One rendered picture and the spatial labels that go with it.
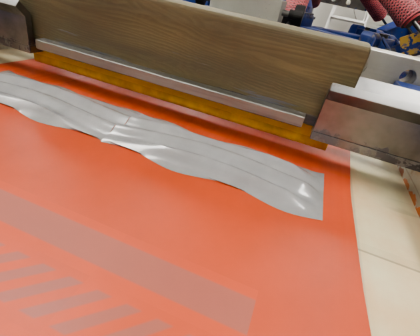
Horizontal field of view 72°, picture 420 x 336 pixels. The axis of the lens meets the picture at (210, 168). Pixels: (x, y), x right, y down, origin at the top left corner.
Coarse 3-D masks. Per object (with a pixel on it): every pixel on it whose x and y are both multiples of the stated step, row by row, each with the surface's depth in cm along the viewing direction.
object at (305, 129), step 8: (48, 56) 35; (56, 56) 34; (72, 64) 34; (80, 64) 34; (88, 64) 33; (104, 72) 33; (112, 72) 33; (128, 80) 33; (136, 80) 32; (152, 88) 32; (160, 88) 32; (168, 88) 31; (184, 96) 31; (192, 96) 31; (208, 104) 31; (216, 104) 30; (232, 112) 30; (240, 112) 30; (248, 112) 29; (264, 120) 29; (272, 120) 29; (288, 128) 29; (296, 128) 29; (304, 128) 28
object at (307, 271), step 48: (240, 144) 28; (288, 144) 30; (48, 192) 18; (96, 192) 18; (144, 192) 19; (192, 192) 20; (240, 192) 21; (336, 192) 24; (144, 240) 16; (192, 240) 16; (240, 240) 17; (288, 240) 18; (336, 240) 19; (288, 288) 15; (336, 288) 15
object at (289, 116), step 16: (48, 48) 32; (64, 48) 31; (80, 48) 32; (96, 64) 30; (112, 64) 30; (128, 64) 30; (144, 80) 29; (160, 80) 29; (176, 80) 28; (208, 96) 28; (224, 96) 27; (240, 96) 27; (256, 112) 27; (272, 112) 26; (288, 112) 26
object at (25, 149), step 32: (0, 64) 35; (32, 64) 37; (96, 96) 32; (128, 96) 33; (0, 128) 23; (32, 128) 24; (64, 128) 25; (0, 160) 19; (32, 160) 20; (64, 160) 21
